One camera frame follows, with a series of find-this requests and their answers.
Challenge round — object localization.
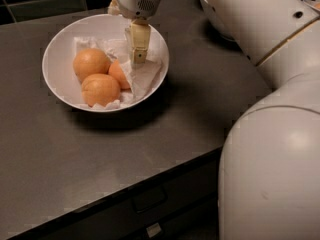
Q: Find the dark upper drawer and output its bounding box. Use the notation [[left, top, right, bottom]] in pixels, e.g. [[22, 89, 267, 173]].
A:
[[8, 148, 222, 240]]

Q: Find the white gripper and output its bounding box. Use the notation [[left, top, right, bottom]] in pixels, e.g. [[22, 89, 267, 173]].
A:
[[107, 0, 161, 64]]

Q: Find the white paper under oranges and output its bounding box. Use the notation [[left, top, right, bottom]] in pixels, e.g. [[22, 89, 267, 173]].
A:
[[73, 28, 169, 112]]

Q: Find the dark drawer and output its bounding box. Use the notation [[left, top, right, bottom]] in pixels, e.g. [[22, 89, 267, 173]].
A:
[[8, 148, 222, 240], [119, 194, 219, 240]]

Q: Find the white bowl with strawberries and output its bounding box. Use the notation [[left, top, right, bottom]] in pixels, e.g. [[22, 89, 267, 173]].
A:
[[200, 0, 234, 42]]

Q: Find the dark lower drawer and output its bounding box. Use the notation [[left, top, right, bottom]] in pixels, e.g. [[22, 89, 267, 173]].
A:
[[119, 194, 219, 240]]

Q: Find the orange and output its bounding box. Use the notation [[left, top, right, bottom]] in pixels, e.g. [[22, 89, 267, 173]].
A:
[[73, 48, 111, 82], [108, 59, 130, 90], [81, 74, 121, 107]]

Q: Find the large white bowl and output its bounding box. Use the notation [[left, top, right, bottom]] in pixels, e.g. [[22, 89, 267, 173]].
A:
[[41, 13, 170, 113]]

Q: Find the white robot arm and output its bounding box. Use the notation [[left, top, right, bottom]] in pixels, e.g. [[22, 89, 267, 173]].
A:
[[207, 0, 320, 240]]

